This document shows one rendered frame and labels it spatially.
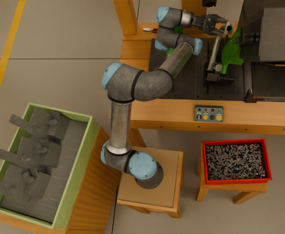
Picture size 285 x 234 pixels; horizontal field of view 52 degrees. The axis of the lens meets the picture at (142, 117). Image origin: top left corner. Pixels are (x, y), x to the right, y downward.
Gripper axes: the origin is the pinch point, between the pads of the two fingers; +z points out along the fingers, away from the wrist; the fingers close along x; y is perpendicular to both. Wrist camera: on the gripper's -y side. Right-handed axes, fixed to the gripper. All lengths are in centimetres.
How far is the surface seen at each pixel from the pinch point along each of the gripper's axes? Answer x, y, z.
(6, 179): -93, 7, -96
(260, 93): -25.4, 17.2, 17.6
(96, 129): -70, -20, -55
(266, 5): 13.4, -1.3, 16.9
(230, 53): -11.2, 5.7, 3.0
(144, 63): -30, -37, -31
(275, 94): -24.5, 19.3, 23.7
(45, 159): -86, -5, -80
